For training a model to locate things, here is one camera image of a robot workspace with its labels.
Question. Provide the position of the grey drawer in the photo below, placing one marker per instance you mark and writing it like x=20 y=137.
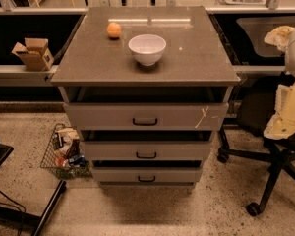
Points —
x=147 y=175
x=146 y=116
x=146 y=150

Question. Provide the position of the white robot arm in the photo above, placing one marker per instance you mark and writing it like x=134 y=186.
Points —
x=282 y=123

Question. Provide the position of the grey drawer cabinet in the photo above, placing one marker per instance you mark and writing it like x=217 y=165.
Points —
x=146 y=89

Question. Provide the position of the grey top drawer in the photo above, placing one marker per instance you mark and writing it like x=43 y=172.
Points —
x=146 y=116

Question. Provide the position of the grey bottom drawer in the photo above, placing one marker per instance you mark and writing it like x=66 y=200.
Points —
x=147 y=175

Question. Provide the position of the white bowl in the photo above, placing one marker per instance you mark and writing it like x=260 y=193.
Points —
x=147 y=49

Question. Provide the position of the orange fruit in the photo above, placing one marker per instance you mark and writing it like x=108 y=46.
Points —
x=113 y=30

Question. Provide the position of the black office chair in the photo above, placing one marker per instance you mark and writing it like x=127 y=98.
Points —
x=254 y=112

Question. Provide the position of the cardboard box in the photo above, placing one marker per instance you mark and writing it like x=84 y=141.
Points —
x=35 y=54

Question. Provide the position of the wire basket with items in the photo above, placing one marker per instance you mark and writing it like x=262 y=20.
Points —
x=63 y=156

